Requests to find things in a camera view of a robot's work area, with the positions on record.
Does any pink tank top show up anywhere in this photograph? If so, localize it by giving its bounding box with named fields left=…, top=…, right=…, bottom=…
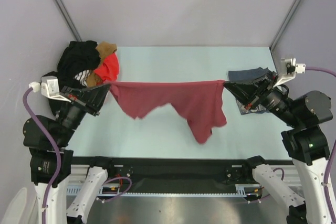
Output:
left=110, top=80, right=227, bottom=144

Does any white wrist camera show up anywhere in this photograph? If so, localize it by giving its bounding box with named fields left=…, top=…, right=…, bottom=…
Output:
left=28, top=76, right=70, bottom=102
left=274, top=58, right=306, bottom=87

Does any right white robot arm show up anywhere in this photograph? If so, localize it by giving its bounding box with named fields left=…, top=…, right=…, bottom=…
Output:
left=224, top=68, right=335, bottom=223

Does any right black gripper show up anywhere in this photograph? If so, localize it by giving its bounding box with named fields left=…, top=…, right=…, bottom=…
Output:
left=222, top=68, right=300, bottom=125

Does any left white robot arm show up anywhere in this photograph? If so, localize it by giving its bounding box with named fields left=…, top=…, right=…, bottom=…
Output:
left=23, top=82, right=116, bottom=223

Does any right aluminium frame post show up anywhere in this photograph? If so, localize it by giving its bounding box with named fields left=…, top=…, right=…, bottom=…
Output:
left=269, top=0, right=303, bottom=53

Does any aluminium frame post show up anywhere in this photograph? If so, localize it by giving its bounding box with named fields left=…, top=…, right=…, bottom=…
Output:
left=269, top=0, right=303, bottom=53
left=53, top=0, right=82, bottom=41

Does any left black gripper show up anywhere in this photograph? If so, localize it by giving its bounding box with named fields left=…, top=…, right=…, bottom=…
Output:
left=55, top=81, right=111, bottom=144

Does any brown tank top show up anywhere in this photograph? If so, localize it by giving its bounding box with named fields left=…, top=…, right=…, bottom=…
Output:
left=86, top=41, right=117, bottom=87

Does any white cable duct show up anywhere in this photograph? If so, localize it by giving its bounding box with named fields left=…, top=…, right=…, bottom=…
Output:
left=65, top=184, right=263, bottom=198

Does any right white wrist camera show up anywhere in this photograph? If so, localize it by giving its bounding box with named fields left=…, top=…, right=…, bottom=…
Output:
left=274, top=58, right=306, bottom=87

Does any left aluminium frame post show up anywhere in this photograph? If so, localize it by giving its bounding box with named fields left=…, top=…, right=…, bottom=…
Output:
left=53, top=0, right=82, bottom=41

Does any striped tank top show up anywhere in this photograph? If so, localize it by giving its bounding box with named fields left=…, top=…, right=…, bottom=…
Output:
left=74, top=70, right=91, bottom=86

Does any black tank top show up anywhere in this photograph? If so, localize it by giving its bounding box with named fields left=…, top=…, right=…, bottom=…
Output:
left=42, top=40, right=101, bottom=117

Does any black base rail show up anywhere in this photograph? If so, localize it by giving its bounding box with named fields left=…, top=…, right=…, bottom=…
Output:
left=70, top=155, right=307, bottom=194

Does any blue graphic tank top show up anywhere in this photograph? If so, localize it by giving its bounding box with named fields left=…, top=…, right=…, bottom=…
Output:
left=227, top=68, right=268, bottom=115

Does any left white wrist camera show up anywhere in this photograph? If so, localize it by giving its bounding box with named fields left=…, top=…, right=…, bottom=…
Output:
left=28, top=76, right=70, bottom=102

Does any red tank top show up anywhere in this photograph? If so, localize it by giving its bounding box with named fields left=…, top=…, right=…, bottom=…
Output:
left=94, top=52, right=120, bottom=84

